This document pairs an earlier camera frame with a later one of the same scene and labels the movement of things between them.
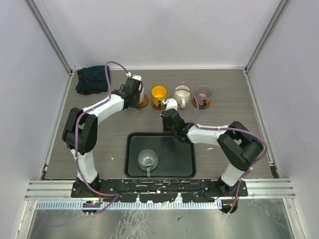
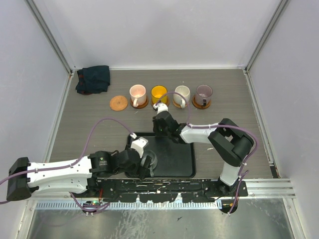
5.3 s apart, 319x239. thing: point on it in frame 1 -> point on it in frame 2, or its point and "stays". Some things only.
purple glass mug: x=204 y=93 stays
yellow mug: x=158 y=93 stays
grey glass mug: x=147 y=161 stays
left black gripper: x=135 y=104 -> x=138 y=171
